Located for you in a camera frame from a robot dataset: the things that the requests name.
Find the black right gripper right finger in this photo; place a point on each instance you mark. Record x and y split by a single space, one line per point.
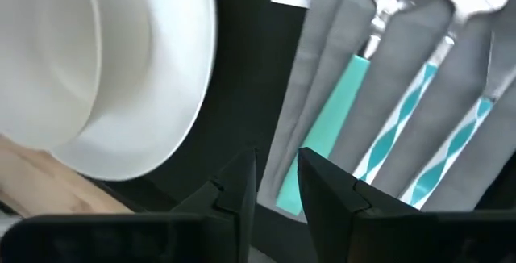
346 222

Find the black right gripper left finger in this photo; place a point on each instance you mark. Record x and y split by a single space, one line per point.
230 222

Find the grey cloth napkin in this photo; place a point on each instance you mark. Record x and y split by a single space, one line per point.
383 93

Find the white ceramic plate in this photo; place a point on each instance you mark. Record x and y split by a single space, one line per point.
161 73

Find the white ceramic bowl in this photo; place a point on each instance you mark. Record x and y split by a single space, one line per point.
44 53

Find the black plastic serving tray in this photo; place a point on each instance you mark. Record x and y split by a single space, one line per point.
242 93

